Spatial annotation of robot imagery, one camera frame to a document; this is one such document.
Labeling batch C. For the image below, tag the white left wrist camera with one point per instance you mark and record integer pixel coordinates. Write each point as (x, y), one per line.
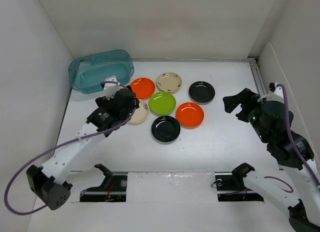
(111, 87)

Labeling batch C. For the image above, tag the black plate front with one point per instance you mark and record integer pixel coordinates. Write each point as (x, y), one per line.
(165, 129)

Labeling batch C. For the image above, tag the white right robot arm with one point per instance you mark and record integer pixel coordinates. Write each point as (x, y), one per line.
(271, 119)

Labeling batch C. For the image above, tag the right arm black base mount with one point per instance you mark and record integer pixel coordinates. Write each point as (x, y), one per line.
(230, 186)

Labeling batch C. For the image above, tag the teal plastic bin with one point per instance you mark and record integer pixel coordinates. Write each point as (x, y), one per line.
(87, 73)

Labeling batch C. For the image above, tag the green plate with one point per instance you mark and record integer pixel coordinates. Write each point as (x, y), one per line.
(162, 103)

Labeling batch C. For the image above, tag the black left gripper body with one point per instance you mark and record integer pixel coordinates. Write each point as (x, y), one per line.
(102, 101)

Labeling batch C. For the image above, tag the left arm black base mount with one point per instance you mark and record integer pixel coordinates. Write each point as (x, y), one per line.
(112, 189)

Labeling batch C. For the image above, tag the beige floral plate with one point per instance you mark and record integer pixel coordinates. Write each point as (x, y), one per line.
(169, 82)
(141, 113)

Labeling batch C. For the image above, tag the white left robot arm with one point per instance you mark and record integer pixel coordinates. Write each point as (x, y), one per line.
(48, 181)

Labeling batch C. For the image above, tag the black plate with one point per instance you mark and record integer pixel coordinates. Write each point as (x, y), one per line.
(165, 129)
(202, 92)

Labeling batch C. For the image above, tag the beige floral plate back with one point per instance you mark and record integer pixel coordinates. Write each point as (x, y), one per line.
(169, 82)

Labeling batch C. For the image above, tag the black plate back right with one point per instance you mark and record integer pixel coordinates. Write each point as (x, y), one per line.
(202, 92)

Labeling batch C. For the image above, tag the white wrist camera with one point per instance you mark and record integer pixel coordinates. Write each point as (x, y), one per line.
(275, 88)
(111, 87)

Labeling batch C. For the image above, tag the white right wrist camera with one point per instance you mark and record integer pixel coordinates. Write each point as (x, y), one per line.
(275, 88)

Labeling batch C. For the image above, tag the orange plate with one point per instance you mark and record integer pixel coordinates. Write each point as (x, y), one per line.
(143, 88)
(190, 114)

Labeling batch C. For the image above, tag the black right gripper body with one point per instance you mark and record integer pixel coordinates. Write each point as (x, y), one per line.
(250, 112)

